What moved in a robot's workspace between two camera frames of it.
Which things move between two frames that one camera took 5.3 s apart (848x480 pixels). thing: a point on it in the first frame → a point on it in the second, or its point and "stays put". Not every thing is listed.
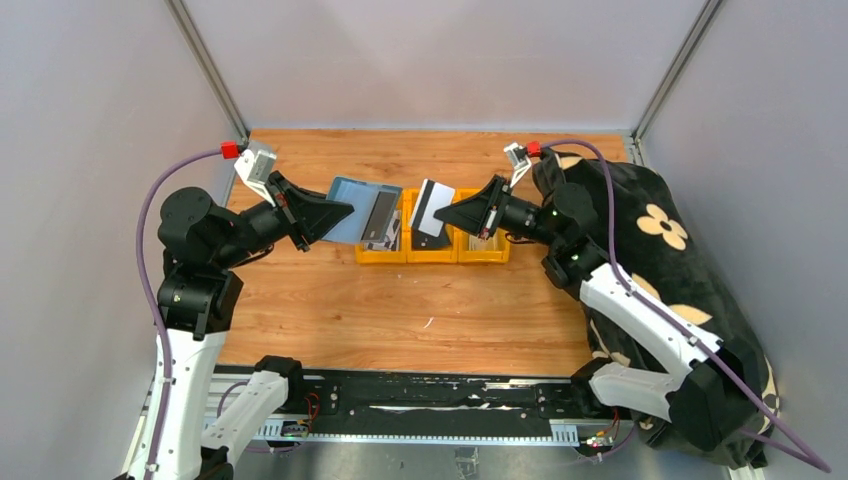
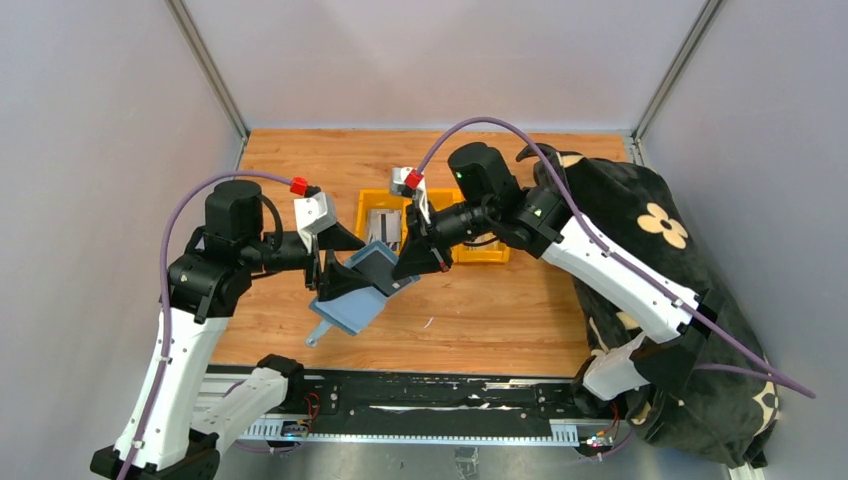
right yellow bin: [475, 249] stays put
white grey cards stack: [392, 238] stays put
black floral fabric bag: [639, 229] stays put
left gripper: [304, 212] → [336, 278]
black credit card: [376, 224] → [379, 269]
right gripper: [470, 214] → [419, 256]
